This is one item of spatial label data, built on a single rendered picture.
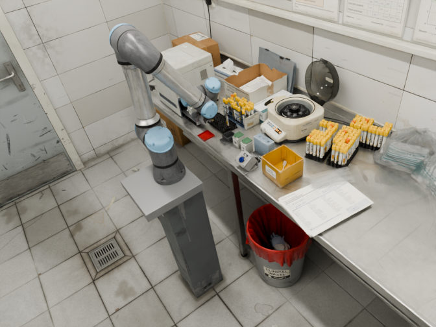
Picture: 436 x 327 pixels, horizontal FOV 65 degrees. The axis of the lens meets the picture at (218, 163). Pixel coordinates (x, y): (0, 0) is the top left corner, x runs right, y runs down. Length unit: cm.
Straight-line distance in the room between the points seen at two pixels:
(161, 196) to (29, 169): 200
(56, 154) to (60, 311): 140
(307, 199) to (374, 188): 29
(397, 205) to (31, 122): 268
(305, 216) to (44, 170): 253
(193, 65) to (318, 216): 108
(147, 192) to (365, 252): 91
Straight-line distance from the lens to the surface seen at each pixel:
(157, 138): 146
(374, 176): 162
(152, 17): 328
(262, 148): 163
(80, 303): 250
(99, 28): 313
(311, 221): 138
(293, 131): 171
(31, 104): 311
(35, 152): 328
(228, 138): 176
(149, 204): 150
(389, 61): 169
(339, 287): 227
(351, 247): 135
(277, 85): 202
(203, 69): 202
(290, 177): 152
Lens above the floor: 196
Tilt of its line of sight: 41 degrees down
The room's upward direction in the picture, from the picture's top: 10 degrees counter-clockwise
